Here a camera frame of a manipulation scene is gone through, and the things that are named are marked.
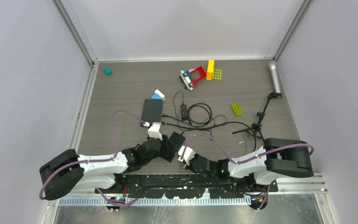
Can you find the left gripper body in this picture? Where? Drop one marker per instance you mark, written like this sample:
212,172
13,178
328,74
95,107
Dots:
164,150

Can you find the black mini tripod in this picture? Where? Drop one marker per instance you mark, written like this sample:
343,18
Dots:
255,129

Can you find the blue white toy brick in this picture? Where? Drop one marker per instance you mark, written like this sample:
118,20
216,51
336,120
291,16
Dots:
158,95

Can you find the lime green grid plate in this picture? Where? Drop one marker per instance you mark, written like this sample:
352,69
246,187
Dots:
217,74

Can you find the green toy brick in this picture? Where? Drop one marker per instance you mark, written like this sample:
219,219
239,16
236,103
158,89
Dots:
237,109

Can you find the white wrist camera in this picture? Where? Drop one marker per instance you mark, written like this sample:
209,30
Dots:
185,154
154,131

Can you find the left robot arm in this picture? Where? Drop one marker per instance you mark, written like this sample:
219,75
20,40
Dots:
70,171

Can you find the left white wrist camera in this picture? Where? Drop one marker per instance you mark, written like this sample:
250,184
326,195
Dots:
154,131

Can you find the silver microphone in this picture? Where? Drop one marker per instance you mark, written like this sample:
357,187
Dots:
274,73

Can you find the black power adapter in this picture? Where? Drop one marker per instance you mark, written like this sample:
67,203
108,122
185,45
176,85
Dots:
184,112

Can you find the yellow toy brick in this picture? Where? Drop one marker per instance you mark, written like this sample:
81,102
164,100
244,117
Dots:
210,69

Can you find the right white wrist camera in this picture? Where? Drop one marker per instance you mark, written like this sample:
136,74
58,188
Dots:
185,154

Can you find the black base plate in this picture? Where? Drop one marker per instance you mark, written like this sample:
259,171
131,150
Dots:
184,186

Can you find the teal block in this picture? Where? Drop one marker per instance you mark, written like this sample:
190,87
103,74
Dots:
107,71

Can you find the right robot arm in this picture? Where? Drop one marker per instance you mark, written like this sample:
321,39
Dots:
275,159

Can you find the red blue toy vehicle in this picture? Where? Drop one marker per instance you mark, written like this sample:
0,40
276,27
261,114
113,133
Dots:
191,77

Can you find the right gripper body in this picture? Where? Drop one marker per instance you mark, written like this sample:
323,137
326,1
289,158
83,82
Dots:
190,166

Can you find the black network switch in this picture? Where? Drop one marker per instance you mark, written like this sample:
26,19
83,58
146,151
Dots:
175,142

